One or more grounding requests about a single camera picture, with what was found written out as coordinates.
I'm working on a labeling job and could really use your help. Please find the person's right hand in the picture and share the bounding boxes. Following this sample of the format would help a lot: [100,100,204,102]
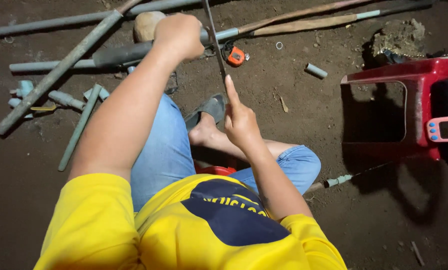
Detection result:
[223,74,270,151]

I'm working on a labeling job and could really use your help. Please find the person's left hand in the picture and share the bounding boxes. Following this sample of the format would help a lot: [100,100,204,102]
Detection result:
[153,13,206,63]

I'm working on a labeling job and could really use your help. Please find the thin metal hacksaw blade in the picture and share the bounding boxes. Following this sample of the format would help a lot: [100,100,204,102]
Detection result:
[201,0,228,88]

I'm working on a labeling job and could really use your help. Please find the dark grey plastic pipe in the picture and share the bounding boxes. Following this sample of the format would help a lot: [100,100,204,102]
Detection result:
[92,27,240,68]

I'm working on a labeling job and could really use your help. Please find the orange tape measure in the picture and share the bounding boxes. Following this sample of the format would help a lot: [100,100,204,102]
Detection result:
[225,46,250,68]

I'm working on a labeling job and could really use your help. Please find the rounded tan stone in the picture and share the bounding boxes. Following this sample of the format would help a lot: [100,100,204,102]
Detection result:
[133,11,167,43]

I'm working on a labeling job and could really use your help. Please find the grey sandal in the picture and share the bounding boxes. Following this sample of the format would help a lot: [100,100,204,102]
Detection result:
[183,93,228,132]

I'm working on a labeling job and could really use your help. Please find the person's foot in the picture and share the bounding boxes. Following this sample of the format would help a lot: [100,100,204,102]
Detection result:
[188,112,224,148]

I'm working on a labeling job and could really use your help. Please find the blue jeans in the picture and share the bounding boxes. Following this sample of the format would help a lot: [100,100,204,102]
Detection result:
[130,93,322,213]

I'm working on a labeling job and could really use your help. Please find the short grey pipe piece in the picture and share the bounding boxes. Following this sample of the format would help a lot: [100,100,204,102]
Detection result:
[305,62,329,80]

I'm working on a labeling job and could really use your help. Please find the low red plastic seat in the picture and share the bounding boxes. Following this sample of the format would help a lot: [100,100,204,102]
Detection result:
[193,160,239,176]

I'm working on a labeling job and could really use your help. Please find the long grey plastic pipe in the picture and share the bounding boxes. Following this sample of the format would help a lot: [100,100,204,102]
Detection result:
[0,0,203,39]

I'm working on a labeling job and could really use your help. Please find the grey pipe coupling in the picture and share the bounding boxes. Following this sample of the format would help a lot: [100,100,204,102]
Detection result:
[48,90,86,112]

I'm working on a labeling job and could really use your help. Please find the thin green-grey pipe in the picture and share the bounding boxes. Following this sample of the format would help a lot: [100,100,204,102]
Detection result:
[57,83,103,172]

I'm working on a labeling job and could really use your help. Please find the light grey plastic pipe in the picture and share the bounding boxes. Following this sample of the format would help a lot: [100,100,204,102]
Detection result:
[9,59,142,73]

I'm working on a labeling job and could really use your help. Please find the thick dirty grey pipe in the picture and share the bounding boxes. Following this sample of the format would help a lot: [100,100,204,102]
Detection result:
[0,0,143,136]

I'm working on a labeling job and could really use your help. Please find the light blue pipe fitting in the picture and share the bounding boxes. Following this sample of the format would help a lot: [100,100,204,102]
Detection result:
[7,97,34,119]
[9,80,35,98]

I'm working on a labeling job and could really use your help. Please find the yellow shirt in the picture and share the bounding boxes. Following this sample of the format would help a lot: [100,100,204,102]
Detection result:
[33,173,348,270]

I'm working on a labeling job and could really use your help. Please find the pipe with white fitting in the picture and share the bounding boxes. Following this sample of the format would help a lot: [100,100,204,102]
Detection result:
[306,161,394,194]

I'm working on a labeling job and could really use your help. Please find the clump of earth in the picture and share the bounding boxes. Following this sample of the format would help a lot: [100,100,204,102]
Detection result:
[370,18,427,62]

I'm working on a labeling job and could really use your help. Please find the red plastic stool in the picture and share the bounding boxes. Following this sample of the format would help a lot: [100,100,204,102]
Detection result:
[340,55,448,163]

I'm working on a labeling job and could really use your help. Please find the pink digital timer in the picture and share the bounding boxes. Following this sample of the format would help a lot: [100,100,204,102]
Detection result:
[426,116,448,143]

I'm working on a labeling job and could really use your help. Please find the small wooden stick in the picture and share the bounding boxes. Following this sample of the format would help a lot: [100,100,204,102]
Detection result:
[411,241,426,267]

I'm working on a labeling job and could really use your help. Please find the brown wooden handle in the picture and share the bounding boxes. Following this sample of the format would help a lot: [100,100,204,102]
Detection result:
[238,0,376,35]

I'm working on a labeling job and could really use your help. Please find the wooden handle with pipe end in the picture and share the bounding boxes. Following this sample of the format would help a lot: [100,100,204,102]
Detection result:
[253,0,436,37]

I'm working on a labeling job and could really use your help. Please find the metal chain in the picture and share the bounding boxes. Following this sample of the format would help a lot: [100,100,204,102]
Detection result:
[381,48,448,61]

